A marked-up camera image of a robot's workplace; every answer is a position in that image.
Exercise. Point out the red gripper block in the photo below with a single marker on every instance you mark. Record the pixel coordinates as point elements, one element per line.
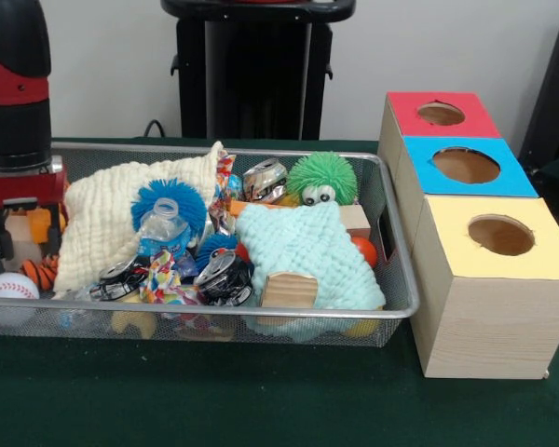
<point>23,188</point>

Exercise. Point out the orange striped tiger plush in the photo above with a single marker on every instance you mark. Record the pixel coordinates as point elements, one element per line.
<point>39,272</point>

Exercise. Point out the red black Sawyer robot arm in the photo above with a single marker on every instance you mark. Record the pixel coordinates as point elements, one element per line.
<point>14,116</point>

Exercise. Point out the clear mesh bin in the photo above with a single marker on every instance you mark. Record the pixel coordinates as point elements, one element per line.
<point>121,156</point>

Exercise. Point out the wooden box with three holes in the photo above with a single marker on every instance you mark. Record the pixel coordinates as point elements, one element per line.
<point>494,326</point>

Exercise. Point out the orange toy building brick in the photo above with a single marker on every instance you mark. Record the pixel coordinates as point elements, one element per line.
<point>38,226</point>

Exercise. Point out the plain wooden block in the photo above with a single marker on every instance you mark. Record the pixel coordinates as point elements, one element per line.
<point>25,251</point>

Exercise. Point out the white baseball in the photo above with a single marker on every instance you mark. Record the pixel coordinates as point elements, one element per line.
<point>9,286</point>

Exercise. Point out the cream knitted cloth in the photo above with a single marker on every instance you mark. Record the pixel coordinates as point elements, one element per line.
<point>102,209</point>

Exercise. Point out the large blue spiky ball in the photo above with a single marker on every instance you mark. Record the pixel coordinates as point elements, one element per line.
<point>142,200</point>

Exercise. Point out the clear plastic water bottle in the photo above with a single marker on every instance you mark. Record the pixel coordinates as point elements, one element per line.
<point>160,233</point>

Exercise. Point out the crushed black can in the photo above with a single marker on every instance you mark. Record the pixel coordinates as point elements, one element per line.
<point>223,279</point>

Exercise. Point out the corrugated cardboard piece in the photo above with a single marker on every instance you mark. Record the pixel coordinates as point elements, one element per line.
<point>289,289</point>

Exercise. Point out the mint knitted cloth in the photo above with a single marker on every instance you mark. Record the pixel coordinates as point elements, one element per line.
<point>307,242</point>

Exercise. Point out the green spiky ball with eyes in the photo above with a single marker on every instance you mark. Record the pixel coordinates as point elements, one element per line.
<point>319,172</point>

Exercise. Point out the black standing panel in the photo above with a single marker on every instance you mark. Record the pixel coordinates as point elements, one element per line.
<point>554,93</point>

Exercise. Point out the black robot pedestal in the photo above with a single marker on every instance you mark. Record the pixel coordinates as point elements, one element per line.
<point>261,70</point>

